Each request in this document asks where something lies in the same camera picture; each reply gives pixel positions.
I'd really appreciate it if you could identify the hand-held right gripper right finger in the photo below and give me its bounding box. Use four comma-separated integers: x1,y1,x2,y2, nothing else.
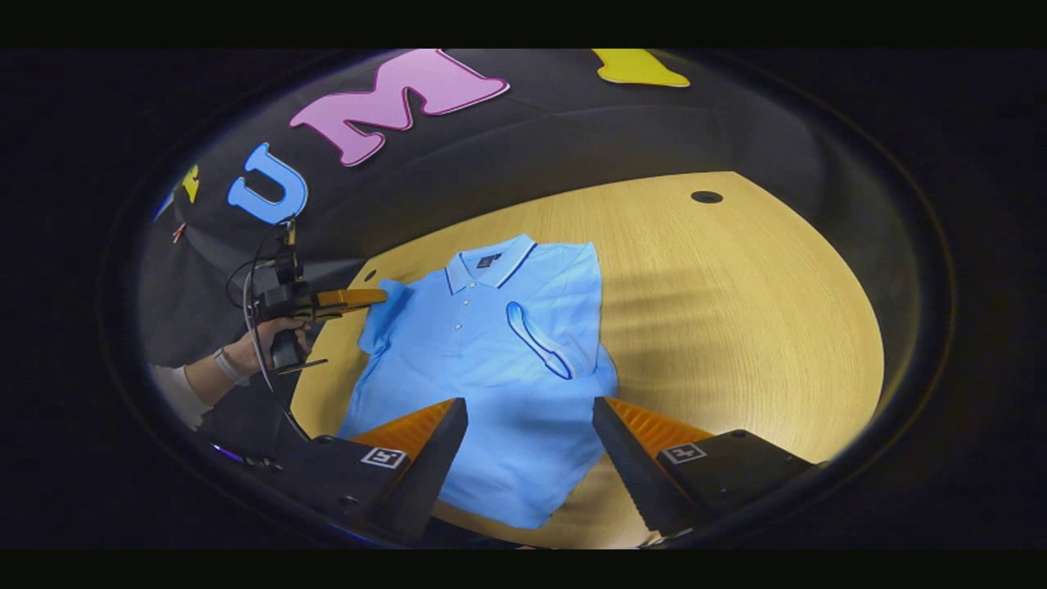
592,397,819,541

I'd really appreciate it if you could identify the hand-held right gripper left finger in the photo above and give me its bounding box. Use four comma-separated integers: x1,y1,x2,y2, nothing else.
274,398,470,541

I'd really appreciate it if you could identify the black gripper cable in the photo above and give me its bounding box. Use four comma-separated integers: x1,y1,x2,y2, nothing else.
225,221,316,443

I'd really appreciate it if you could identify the light blue T-shirt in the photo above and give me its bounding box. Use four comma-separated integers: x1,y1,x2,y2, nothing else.
337,233,620,530

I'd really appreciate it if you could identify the black backdrop cloth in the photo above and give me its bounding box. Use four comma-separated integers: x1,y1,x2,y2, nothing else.
135,49,827,369

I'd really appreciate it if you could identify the grey wrist band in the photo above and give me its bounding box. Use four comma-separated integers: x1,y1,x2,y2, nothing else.
213,347,251,387

